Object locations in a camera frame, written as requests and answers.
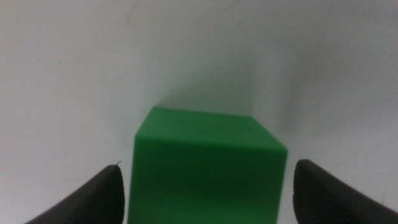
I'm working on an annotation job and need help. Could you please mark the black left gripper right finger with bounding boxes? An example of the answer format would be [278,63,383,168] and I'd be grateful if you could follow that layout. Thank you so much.
[292,159,398,224]

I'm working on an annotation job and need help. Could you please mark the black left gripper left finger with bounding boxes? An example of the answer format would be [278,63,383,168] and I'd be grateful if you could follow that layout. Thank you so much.
[24,164,126,224]

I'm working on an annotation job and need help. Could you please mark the green cube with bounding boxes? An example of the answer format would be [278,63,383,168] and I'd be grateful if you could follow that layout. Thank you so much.
[126,106,289,224]

